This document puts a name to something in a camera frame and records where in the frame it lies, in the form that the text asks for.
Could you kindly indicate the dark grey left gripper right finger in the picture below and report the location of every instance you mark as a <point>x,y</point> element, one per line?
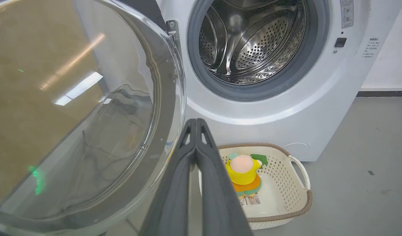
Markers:
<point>217,196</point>

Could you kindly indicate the black door latch socket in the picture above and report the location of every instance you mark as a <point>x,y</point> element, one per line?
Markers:
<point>340,42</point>

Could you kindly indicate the white front-load washing machine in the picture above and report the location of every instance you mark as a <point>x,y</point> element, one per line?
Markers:
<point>286,108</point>

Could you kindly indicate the white perforated laundry basket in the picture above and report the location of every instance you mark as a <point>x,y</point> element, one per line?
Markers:
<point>282,193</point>

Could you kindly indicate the yellow plush doll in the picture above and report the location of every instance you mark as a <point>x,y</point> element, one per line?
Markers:
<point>243,173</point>

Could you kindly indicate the round glass washing machine door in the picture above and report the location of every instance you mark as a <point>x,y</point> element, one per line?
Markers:
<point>83,111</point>

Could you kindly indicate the white warning label sticker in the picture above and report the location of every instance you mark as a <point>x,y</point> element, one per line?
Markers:
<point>347,13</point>

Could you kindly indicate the stainless steel washer drum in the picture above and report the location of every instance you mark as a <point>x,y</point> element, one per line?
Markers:
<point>253,39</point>

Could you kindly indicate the metal door hinge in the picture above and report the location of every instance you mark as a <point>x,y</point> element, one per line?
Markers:
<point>172,31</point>

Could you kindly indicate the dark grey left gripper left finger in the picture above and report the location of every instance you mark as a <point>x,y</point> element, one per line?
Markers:
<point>174,193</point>

